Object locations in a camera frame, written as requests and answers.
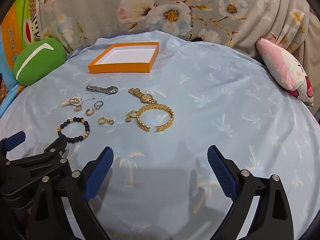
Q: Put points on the orange cartoon printed cushion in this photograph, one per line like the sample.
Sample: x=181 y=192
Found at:
x=15 y=35

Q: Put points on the gold hoop earring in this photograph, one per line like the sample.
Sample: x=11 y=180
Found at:
x=78 y=108
x=89 y=112

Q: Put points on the orange cardboard box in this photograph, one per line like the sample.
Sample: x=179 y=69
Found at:
x=123 y=60

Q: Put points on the silver wristwatch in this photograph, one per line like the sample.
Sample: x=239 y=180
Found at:
x=102 y=89

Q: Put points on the pink plush pillow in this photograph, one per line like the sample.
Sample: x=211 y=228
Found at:
x=282 y=67

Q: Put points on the grey floral blanket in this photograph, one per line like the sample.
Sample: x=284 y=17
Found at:
x=175 y=7

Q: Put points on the green plush pillow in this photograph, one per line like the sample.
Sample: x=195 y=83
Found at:
x=37 y=61

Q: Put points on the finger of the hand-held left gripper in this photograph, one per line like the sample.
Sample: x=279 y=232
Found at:
x=15 y=140
x=58 y=143

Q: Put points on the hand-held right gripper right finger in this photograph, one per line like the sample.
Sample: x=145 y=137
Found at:
x=221 y=172

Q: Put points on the blue palm print sheet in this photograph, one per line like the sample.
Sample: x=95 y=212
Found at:
x=200 y=110

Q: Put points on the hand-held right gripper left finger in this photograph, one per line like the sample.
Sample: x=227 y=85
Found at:
x=98 y=173

